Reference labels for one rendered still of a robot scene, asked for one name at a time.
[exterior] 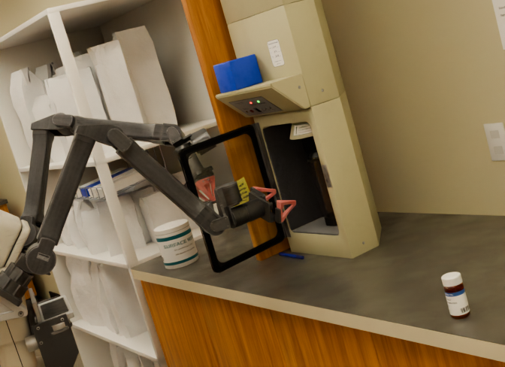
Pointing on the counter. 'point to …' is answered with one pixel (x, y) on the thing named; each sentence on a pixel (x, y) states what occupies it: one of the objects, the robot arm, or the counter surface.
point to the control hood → (286, 87)
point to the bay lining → (294, 174)
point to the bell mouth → (300, 131)
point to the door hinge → (270, 172)
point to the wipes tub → (176, 244)
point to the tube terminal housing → (316, 119)
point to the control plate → (255, 106)
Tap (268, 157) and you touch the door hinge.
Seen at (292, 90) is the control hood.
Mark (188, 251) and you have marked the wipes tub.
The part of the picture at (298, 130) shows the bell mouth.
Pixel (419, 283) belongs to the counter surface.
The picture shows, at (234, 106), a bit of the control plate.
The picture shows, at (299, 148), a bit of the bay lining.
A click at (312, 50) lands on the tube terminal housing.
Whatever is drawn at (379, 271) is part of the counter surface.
